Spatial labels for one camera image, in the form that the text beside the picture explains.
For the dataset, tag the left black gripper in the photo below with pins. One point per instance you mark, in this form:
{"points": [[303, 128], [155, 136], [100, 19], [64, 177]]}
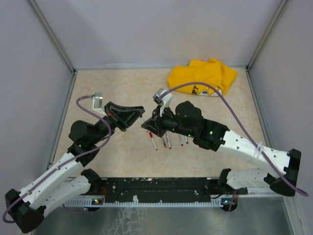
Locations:
{"points": [[123, 117]]}

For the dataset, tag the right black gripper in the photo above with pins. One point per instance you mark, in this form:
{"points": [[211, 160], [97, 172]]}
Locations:
{"points": [[152, 123]]}

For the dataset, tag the white pen red end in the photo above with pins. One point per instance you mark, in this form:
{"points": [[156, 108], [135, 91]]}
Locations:
{"points": [[154, 143]]}

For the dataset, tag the white pen red tip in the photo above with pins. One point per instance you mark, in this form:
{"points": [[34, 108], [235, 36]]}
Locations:
{"points": [[168, 140]]}

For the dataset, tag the white pen blue markings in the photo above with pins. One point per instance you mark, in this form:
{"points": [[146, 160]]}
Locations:
{"points": [[180, 139]]}

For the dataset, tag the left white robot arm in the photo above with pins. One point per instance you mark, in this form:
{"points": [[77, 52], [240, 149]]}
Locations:
{"points": [[68, 178]]}

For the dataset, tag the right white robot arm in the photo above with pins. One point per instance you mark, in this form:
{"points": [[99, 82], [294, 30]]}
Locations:
{"points": [[275, 169]]}

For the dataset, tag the yellow folded t-shirt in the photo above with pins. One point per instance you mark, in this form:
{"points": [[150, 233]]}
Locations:
{"points": [[212, 72]]}

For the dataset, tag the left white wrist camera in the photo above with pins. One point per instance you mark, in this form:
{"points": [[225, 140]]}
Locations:
{"points": [[97, 100]]}

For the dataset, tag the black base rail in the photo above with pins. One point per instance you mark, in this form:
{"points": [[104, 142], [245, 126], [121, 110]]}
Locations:
{"points": [[190, 189]]}

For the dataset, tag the white slotted cable duct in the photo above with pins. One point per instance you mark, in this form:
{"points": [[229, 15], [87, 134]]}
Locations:
{"points": [[83, 202]]}

